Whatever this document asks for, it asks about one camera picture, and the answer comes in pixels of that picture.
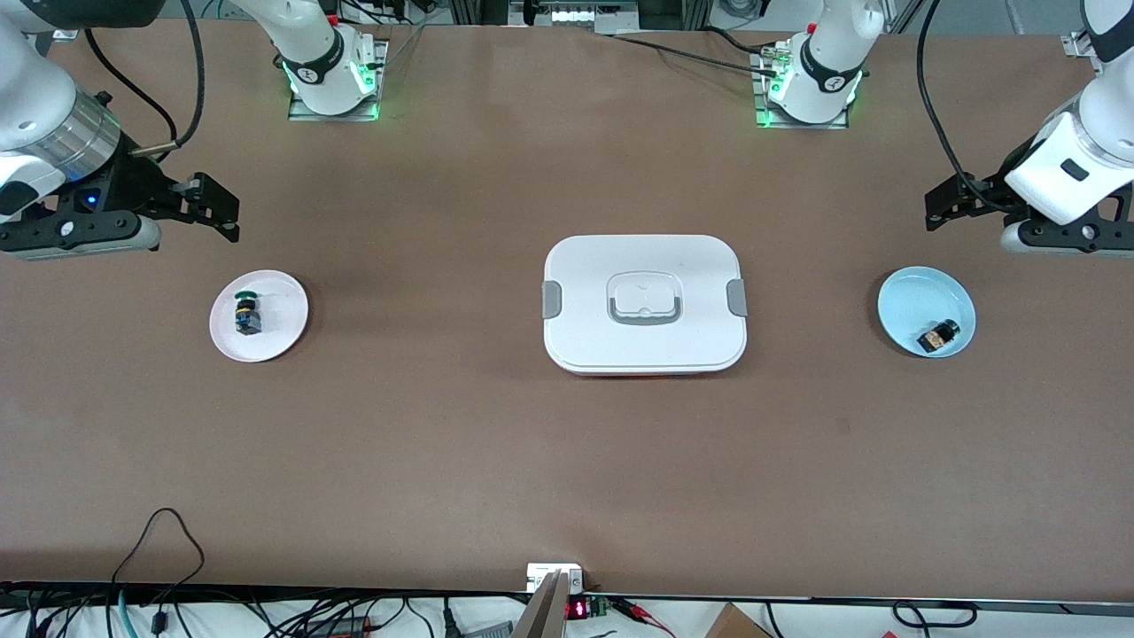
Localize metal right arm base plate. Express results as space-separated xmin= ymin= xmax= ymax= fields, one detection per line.
xmin=287 ymin=40 xmax=389 ymax=122

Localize black coiled cable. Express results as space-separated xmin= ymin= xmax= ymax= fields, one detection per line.
xmin=893 ymin=601 xmax=978 ymax=628

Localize aluminium camera mount bar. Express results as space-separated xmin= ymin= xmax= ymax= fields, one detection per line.
xmin=512 ymin=570 xmax=570 ymax=638

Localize brown cardboard box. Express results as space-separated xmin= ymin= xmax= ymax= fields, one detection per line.
xmin=704 ymin=603 xmax=772 ymax=638

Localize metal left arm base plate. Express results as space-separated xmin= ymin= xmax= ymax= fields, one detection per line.
xmin=751 ymin=44 xmax=851 ymax=131

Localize light blue round plate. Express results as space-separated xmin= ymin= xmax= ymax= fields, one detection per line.
xmin=877 ymin=266 xmax=976 ymax=359

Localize white round plate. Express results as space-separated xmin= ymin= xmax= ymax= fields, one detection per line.
xmin=209 ymin=269 xmax=309 ymax=363

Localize white mount bracket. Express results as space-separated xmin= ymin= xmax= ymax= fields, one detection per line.
xmin=526 ymin=564 xmax=586 ymax=593

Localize white lidded lunch box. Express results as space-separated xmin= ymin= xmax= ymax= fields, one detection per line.
xmin=541 ymin=234 xmax=749 ymax=377

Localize thin black looped cable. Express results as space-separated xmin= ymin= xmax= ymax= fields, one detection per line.
xmin=111 ymin=508 xmax=206 ymax=638

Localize aluminium frame structure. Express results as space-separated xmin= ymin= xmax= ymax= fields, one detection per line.
xmin=447 ymin=0 xmax=714 ymax=36

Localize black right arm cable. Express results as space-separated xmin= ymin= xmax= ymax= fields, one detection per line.
xmin=84 ymin=0 xmax=206 ymax=162

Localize red clip test leads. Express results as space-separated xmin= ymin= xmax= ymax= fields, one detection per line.
xmin=611 ymin=595 xmax=679 ymax=637

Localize black base power cable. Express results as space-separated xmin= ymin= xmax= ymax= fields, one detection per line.
xmin=611 ymin=25 xmax=794 ymax=79

